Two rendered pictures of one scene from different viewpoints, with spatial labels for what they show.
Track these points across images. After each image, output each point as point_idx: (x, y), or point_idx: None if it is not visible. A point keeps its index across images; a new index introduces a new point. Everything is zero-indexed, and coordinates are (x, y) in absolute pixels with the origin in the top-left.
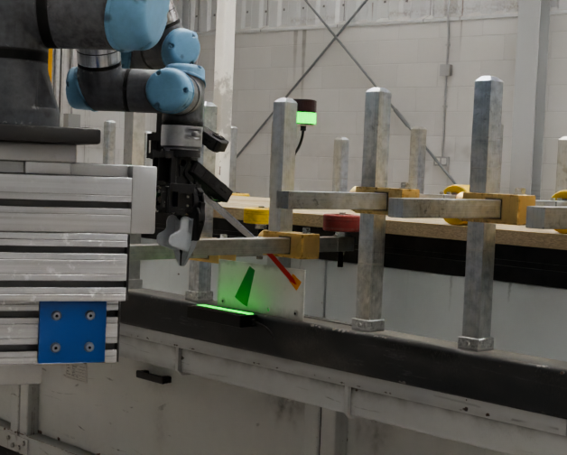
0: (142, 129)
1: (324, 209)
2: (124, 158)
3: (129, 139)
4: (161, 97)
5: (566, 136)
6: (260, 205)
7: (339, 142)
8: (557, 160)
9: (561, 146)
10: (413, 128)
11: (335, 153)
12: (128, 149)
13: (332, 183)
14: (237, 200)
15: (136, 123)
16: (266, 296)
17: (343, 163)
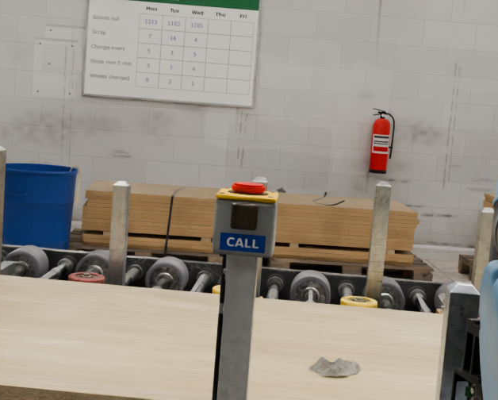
0: (254, 313)
1: (398, 376)
2: (222, 373)
3: (241, 337)
4: None
5: (490, 208)
6: (267, 367)
7: (124, 190)
8: (479, 236)
9: (484, 221)
10: (256, 181)
11: (115, 204)
12: (237, 356)
13: (110, 246)
14: (122, 329)
15: (254, 304)
16: None
17: (127, 219)
